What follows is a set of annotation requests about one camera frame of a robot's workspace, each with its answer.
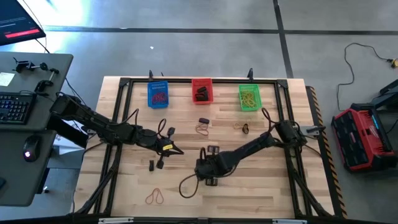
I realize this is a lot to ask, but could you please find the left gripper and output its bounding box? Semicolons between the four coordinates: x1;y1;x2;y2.
136;126;185;170

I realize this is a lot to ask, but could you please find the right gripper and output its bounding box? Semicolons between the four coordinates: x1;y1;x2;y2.
195;144;233;187

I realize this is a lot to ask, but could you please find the blue plastic basket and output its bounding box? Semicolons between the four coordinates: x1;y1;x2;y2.
147;80;170;110

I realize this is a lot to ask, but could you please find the red plastic basket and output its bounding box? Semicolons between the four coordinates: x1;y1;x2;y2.
191;78;215;105

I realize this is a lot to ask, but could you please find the green plastic basket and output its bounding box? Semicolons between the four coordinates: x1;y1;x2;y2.
238;83;263;112

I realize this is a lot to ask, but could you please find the white paper sheet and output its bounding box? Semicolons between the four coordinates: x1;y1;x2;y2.
52;112;91;156

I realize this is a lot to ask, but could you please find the black desk support bar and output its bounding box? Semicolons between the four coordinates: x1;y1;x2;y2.
46;116;90;149

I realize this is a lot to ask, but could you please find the yellow black hazard strip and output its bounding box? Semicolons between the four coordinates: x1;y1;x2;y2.
306;85;348;219

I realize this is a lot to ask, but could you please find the black computer mouse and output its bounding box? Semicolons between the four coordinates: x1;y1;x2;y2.
22;136;41;163

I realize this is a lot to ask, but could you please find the black desk clamp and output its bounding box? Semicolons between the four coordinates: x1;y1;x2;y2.
33;67;60;94
12;57;49;74

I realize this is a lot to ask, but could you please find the red and black toolbox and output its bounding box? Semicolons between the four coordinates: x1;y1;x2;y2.
330;103;398;174

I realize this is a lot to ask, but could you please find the dark grey desk top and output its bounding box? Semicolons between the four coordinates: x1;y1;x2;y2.
0;52;74;132
0;129;58;208

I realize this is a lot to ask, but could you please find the black keyboard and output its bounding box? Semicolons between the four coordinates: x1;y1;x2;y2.
0;91;37;126

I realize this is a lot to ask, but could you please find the pale sticky note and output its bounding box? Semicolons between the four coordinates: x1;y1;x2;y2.
0;72;16;88

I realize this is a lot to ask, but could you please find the black floor stand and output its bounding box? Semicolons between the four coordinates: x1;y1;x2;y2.
368;78;398;110

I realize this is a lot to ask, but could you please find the black screen with red bar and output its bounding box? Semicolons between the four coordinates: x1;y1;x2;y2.
0;0;47;47

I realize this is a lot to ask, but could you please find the black aluminium table frame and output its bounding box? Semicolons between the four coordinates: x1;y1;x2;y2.
70;76;335;218

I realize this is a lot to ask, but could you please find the white metal bracket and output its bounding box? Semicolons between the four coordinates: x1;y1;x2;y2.
272;218;308;224
98;217;135;224

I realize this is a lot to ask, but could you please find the black floor cable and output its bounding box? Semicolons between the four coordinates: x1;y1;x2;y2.
336;42;398;112

